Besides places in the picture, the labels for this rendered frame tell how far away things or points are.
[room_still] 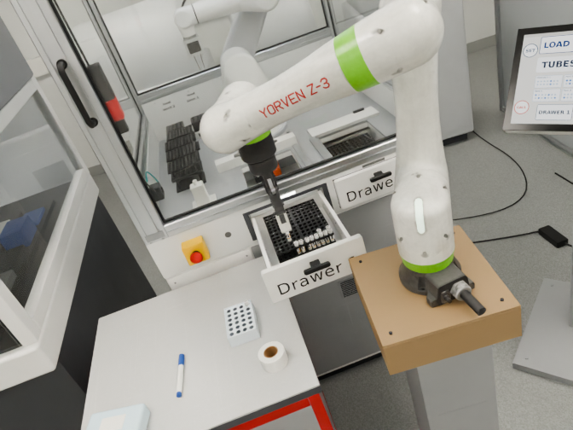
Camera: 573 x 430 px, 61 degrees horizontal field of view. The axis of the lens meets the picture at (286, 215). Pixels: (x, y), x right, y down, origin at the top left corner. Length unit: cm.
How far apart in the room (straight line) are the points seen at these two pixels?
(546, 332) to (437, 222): 123
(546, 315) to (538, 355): 21
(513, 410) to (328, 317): 74
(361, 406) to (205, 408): 94
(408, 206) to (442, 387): 55
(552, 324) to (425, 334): 118
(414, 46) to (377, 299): 61
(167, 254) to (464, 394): 98
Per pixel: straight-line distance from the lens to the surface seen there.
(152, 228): 159
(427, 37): 90
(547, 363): 215
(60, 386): 176
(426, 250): 113
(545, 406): 208
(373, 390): 214
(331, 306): 190
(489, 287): 123
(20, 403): 183
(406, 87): 112
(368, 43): 90
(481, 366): 141
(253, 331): 137
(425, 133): 117
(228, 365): 136
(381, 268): 130
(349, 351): 209
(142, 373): 148
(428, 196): 109
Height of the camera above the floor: 172
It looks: 32 degrees down
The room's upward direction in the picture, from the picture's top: 19 degrees counter-clockwise
